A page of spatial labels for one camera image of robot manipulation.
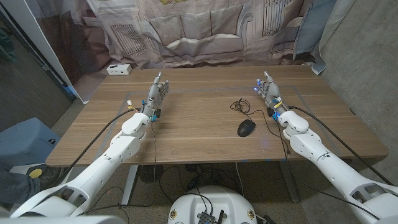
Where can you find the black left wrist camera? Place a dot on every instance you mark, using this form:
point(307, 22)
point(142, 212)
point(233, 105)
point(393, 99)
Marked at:
point(158, 113)

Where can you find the white power strip box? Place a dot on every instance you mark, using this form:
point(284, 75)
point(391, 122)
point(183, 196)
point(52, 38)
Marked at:
point(119, 69)

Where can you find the grey table leg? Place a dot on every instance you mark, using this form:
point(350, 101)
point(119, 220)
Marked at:
point(289, 183)

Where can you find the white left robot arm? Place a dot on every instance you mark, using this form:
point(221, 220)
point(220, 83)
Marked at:
point(93, 174)

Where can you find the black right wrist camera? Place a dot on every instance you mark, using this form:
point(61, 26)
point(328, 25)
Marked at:
point(270, 112)

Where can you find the black computer mouse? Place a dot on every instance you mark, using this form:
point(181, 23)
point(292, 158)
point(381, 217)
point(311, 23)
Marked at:
point(246, 128)

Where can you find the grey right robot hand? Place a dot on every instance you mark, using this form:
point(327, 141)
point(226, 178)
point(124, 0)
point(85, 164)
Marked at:
point(272, 93)

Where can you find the white cloth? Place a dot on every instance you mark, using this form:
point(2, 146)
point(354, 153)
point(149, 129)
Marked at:
point(332, 18)

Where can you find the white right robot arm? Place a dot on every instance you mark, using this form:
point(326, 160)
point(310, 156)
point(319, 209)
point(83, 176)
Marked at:
point(326, 161)

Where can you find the white table leg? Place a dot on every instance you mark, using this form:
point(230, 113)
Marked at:
point(129, 186)

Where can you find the blue cloth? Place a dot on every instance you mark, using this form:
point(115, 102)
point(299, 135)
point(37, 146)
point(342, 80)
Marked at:
point(311, 28)

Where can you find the round black floor fan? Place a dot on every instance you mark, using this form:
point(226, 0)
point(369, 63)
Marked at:
point(146, 174)

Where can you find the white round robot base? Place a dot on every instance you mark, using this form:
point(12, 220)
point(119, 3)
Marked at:
point(192, 205)

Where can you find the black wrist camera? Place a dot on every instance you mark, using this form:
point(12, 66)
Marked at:
point(158, 113)
point(270, 112)

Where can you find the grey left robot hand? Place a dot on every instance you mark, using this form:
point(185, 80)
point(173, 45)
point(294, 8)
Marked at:
point(155, 96)

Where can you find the person leg in blue jeans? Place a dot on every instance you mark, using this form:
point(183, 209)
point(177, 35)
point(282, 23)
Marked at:
point(15, 186)

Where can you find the blue-grey plastic bin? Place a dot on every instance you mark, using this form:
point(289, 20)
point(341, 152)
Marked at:
point(25, 143)

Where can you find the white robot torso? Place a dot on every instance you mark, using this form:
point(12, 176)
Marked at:
point(62, 220)

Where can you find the white base with yellow pads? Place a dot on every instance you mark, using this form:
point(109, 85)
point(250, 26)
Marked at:
point(36, 173)

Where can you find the white partition board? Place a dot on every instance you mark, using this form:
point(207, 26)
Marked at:
point(40, 40)

